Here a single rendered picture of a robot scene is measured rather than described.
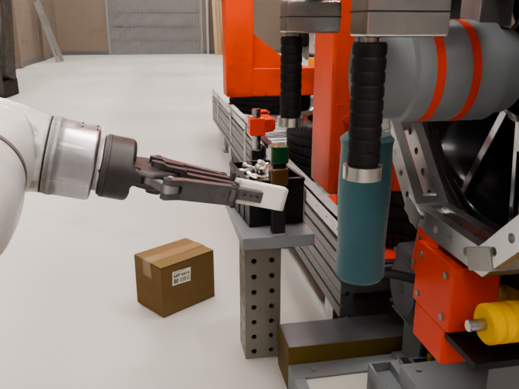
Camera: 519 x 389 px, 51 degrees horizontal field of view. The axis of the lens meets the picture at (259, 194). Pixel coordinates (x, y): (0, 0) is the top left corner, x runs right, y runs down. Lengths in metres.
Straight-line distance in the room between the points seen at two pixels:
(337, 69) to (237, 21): 1.93
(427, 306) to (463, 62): 0.40
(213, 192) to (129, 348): 1.12
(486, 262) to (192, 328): 1.16
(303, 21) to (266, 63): 2.32
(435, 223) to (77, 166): 0.56
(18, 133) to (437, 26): 0.44
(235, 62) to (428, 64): 2.47
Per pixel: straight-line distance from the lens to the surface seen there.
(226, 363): 1.61
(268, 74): 3.20
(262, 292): 1.53
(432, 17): 0.60
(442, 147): 1.06
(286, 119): 0.91
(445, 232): 0.89
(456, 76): 0.76
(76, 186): 0.63
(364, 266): 0.95
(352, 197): 0.91
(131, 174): 0.63
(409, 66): 0.74
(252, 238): 1.24
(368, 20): 0.57
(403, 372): 1.23
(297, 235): 1.26
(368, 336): 1.51
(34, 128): 0.63
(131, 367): 1.63
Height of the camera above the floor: 0.91
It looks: 17 degrees down
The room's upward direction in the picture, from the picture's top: straight up
